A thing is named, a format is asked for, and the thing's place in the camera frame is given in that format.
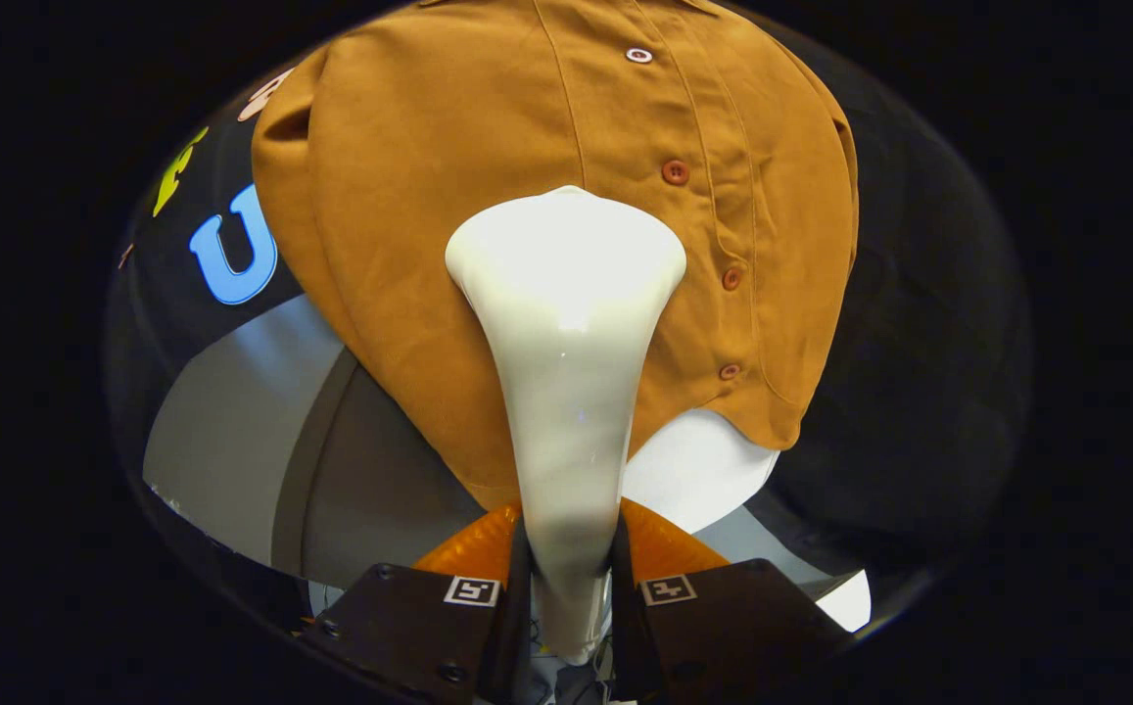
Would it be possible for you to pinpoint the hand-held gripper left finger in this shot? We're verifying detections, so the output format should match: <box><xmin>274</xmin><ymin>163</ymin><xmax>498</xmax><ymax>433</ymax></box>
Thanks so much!
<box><xmin>297</xmin><ymin>501</ymin><xmax>534</xmax><ymax>705</ymax></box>

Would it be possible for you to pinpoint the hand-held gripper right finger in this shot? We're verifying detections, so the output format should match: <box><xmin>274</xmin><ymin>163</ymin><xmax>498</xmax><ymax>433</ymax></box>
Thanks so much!
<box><xmin>610</xmin><ymin>497</ymin><xmax>851</xmax><ymax>705</ymax></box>

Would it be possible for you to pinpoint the white garment steamer head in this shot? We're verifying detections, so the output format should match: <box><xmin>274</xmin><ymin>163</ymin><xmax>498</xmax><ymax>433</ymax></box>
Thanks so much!
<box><xmin>445</xmin><ymin>184</ymin><xmax>688</xmax><ymax>667</ymax></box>

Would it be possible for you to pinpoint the orange button-up shirt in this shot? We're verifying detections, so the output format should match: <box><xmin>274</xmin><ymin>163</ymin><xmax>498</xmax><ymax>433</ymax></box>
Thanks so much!
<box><xmin>251</xmin><ymin>0</ymin><xmax>861</xmax><ymax>513</ymax></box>

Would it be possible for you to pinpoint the white paper sheet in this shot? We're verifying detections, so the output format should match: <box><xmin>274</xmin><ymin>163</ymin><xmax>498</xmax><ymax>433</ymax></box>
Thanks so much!
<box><xmin>815</xmin><ymin>570</ymin><xmax>873</xmax><ymax>634</ymax></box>

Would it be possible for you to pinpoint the white mannequin torso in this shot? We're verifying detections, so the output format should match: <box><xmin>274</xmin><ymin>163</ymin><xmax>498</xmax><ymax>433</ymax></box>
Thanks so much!
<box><xmin>621</xmin><ymin>408</ymin><xmax>781</xmax><ymax>536</ymax></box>

